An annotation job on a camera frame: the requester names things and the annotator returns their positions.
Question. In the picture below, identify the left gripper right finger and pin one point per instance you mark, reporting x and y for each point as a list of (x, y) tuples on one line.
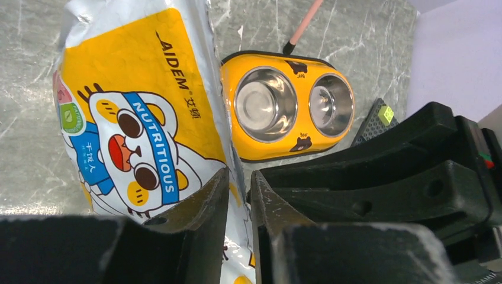
[(291, 248)]

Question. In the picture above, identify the pet food bag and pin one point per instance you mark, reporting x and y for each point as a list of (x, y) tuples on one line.
[(140, 101)]

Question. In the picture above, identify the green building brick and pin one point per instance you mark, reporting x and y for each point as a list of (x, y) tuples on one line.
[(385, 115)]

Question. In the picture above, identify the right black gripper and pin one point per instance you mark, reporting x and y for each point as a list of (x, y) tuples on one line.
[(435, 169)]

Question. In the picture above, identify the grey building baseplate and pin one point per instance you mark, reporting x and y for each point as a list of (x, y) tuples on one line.
[(374, 125)]

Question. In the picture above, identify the yellow double pet bowl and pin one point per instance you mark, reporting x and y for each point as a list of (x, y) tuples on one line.
[(283, 106)]

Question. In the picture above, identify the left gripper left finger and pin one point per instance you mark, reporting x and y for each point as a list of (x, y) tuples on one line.
[(182, 245)]

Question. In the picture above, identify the pink music stand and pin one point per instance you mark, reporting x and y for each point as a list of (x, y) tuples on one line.
[(292, 42)]

